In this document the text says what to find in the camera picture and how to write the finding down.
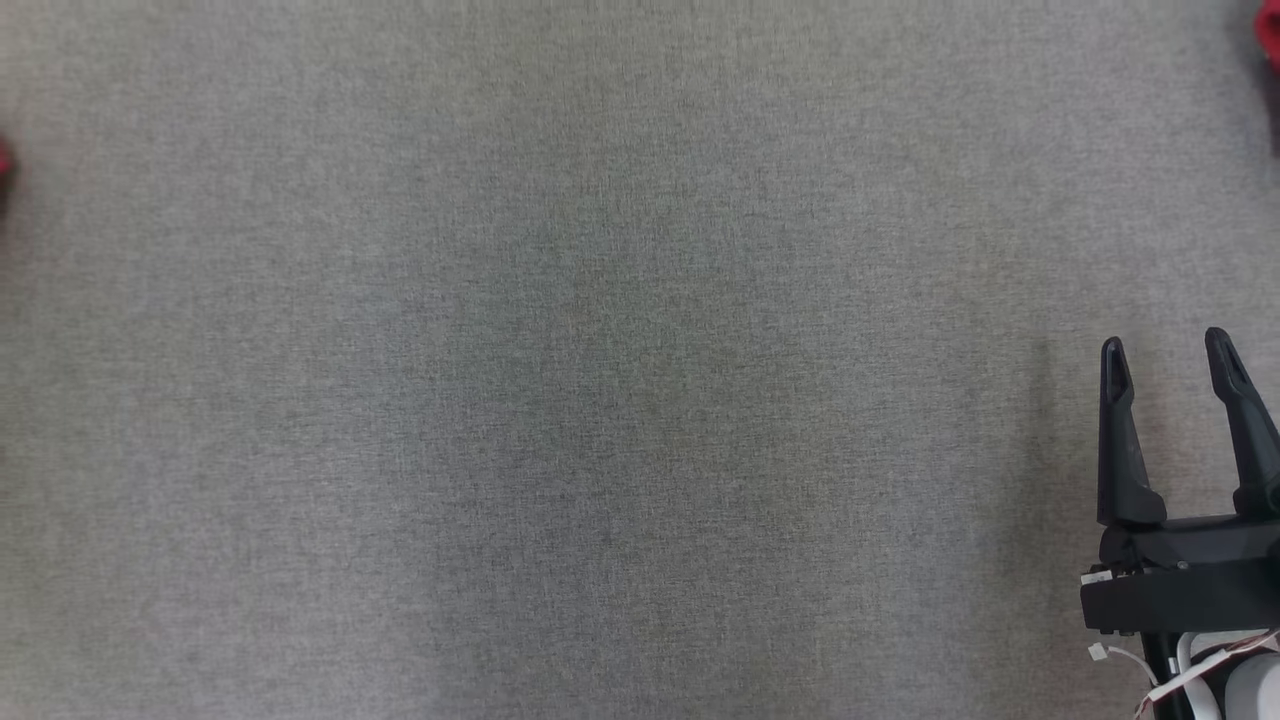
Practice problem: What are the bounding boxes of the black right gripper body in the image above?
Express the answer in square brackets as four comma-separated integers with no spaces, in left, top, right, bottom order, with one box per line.
[1080,510,1280,637]

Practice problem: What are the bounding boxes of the thin white wire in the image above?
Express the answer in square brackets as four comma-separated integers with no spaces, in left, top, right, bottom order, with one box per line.
[1088,630,1280,717]

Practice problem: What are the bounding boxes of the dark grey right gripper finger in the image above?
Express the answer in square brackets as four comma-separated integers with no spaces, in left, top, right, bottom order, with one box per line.
[1204,327,1280,518]
[1097,337,1167,530]

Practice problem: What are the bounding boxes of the red basketball shorts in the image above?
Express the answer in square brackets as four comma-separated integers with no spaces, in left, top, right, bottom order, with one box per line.
[1254,0,1280,73]

